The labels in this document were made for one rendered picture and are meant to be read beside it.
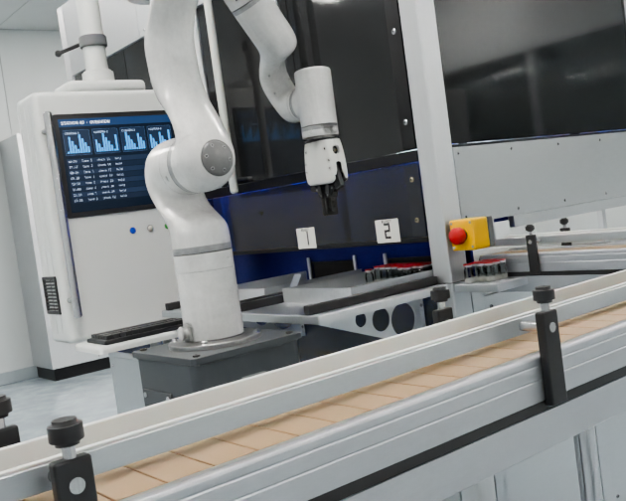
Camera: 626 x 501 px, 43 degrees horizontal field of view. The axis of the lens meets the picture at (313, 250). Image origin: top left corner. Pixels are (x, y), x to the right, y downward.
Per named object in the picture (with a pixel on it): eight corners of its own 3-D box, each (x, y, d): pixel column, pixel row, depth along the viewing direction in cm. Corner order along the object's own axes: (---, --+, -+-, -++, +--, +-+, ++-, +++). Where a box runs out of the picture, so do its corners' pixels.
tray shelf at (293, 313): (298, 287, 252) (297, 282, 252) (469, 286, 197) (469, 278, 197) (161, 317, 222) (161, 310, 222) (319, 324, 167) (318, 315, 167)
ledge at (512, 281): (492, 282, 199) (491, 274, 199) (536, 281, 189) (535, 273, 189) (454, 291, 190) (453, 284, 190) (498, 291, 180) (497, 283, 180)
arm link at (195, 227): (192, 254, 155) (174, 131, 154) (147, 257, 169) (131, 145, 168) (243, 247, 162) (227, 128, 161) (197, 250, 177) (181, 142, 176)
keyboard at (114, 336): (207, 316, 257) (206, 309, 256) (229, 318, 245) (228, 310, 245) (86, 343, 233) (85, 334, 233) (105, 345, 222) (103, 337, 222)
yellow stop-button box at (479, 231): (472, 247, 193) (468, 217, 192) (496, 246, 187) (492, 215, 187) (451, 251, 188) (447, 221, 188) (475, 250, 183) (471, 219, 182)
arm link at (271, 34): (208, 25, 180) (283, 132, 192) (247, 4, 167) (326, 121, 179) (232, 4, 184) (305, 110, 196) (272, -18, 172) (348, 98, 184)
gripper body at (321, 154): (347, 131, 182) (353, 180, 183) (319, 138, 190) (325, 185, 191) (322, 132, 178) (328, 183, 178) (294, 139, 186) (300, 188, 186)
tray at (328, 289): (383, 280, 221) (381, 267, 221) (453, 278, 201) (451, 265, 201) (283, 302, 200) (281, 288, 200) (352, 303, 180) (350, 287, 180)
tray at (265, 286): (307, 281, 248) (305, 270, 248) (363, 280, 227) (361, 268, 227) (213, 301, 227) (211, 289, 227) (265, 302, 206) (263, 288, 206)
